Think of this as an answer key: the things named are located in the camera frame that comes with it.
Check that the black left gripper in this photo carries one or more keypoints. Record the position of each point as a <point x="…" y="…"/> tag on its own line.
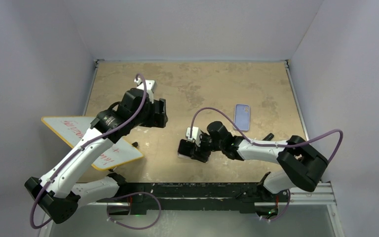
<point x="157" y="120"/>

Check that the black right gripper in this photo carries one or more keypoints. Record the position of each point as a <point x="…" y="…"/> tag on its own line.
<point x="197" y="151"/>

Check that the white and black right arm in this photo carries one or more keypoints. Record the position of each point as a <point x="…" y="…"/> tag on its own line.
<point x="302" y="165"/>

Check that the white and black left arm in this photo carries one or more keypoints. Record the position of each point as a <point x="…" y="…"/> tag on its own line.
<point x="58" y="192"/>

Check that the lavender phone case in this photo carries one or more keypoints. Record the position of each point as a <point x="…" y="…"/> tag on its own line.
<point x="242" y="117"/>

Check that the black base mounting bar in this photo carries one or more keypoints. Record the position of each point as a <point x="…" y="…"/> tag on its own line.
<point x="243" y="197"/>

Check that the white board with yellow edge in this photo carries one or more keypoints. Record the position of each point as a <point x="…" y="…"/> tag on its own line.
<point x="72" y="129"/>

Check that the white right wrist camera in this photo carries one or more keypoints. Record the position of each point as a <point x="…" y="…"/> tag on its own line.
<point x="193" y="135"/>

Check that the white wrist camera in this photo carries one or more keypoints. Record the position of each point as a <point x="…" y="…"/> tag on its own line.
<point x="149" y="85"/>
<point x="193" y="135"/>

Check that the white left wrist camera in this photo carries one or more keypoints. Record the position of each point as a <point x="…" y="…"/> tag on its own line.
<point x="149" y="85"/>

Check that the aluminium frame rail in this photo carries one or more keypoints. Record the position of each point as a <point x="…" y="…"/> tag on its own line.
<point x="323" y="195"/>

